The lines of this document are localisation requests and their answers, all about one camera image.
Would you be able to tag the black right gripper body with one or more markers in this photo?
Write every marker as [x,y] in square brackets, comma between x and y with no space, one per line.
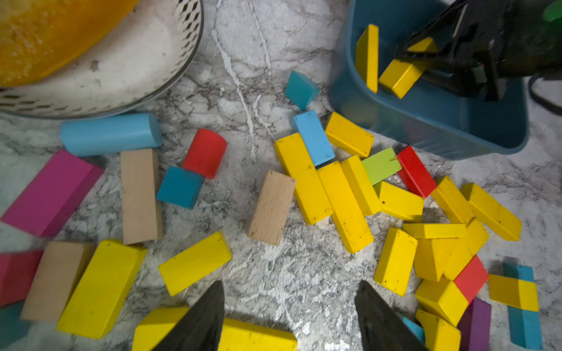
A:
[475,47]

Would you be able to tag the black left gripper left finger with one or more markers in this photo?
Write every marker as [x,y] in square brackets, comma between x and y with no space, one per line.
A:
[201,327]

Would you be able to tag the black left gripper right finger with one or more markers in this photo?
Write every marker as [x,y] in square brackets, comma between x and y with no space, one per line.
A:
[380,327]

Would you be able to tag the teal plastic bin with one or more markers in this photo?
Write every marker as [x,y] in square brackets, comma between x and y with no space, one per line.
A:
[428,117]

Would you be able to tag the purple block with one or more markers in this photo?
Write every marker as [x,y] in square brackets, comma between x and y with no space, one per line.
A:
[475,326]

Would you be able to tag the red block lower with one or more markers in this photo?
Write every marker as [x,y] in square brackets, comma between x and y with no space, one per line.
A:
[472,278]

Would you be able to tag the long yellow block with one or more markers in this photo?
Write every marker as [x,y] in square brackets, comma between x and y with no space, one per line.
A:
[348,217]
[297,164]

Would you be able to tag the natural wood block centre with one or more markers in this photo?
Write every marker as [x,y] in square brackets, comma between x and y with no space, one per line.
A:
[272,208]

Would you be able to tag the natural wood long block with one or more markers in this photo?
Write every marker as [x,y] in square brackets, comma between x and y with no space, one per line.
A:
[141,211]

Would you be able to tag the teal long block right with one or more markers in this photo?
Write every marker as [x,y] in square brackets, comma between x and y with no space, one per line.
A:
[524,325]

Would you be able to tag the teal square block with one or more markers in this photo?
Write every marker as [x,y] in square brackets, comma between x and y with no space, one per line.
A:
[180,187]

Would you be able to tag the red long block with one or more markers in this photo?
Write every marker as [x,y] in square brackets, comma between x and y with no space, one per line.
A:
[414,174]

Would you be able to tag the yellow block right end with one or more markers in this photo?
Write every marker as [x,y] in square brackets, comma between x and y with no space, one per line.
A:
[491,213]

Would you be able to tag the green block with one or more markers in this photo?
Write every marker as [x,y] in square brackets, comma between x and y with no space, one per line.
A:
[381,165]

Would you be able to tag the red cylinder block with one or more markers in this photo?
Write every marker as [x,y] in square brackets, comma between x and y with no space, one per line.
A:
[205,154]

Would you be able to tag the light blue flat block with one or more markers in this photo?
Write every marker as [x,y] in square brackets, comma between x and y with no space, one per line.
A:
[308,125]

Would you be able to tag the magenta long block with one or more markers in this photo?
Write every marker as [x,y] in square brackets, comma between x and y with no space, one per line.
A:
[44,207]

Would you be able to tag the teal wedge block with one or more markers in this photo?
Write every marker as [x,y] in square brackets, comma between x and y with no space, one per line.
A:
[301,90]

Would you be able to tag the light blue cylinder block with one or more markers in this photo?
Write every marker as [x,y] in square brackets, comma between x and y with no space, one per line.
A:
[94,137]

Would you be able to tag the patterned white plate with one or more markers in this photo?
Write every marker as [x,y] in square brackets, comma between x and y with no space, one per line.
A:
[146,54]

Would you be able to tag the orange sesame bread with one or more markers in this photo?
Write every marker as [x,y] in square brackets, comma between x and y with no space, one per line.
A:
[40,37]

